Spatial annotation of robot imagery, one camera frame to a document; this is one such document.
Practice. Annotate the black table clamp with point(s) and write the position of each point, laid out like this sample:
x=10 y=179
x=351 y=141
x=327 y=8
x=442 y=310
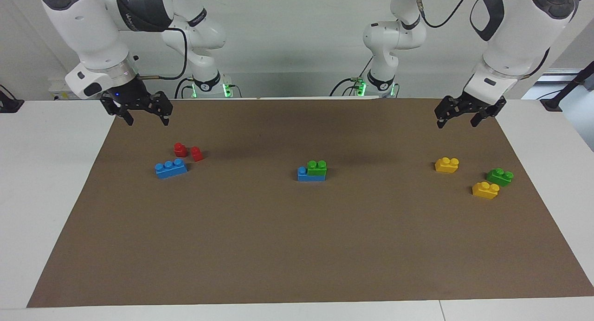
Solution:
x=9 y=105

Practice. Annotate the yellow two-stud toy brick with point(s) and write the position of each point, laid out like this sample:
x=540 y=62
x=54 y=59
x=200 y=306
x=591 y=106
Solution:
x=485 y=191
x=447 y=165

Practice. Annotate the red one-stud toy brick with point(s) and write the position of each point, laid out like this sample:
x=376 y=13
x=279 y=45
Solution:
x=180 y=150
x=197 y=154

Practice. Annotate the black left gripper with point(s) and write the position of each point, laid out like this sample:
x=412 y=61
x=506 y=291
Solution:
x=480 y=103

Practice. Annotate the black clamp stand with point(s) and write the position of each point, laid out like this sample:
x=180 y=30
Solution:
x=552 y=103

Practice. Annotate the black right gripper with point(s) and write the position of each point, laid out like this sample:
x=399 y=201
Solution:
x=132 y=96

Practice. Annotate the brown table mat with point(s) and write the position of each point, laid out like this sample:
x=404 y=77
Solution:
x=306 y=237

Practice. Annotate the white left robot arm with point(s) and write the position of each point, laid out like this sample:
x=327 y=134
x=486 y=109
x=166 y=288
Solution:
x=519 y=33

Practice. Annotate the blue three-stud toy brick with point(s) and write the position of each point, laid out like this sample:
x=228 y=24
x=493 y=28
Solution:
x=171 y=169
x=302 y=175

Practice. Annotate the green two-stud toy brick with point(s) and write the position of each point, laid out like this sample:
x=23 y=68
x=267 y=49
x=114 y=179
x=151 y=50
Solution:
x=500 y=177
x=317 y=169

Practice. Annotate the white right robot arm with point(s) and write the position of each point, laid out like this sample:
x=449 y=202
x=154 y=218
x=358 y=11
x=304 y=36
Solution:
x=88 y=28

